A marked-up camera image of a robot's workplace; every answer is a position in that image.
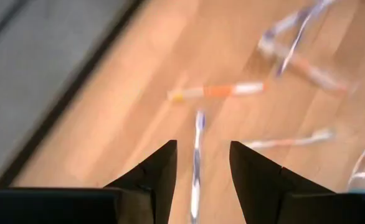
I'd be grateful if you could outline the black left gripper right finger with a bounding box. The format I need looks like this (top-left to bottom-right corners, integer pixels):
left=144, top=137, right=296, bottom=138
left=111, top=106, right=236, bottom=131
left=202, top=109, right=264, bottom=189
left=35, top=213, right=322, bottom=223
left=230, top=141, right=334, bottom=224

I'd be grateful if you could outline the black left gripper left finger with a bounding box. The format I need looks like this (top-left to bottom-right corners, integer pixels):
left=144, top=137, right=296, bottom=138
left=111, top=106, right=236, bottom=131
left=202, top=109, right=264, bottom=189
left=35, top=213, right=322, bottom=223
left=104, top=139, right=178, bottom=224

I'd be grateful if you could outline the orange white toothbrush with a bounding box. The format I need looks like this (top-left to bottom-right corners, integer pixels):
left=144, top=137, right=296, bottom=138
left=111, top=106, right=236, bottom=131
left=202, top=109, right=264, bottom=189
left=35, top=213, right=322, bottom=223
left=166, top=81, right=266, bottom=103
left=257, top=34, right=351, bottom=94
left=243, top=128, right=335, bottom=149

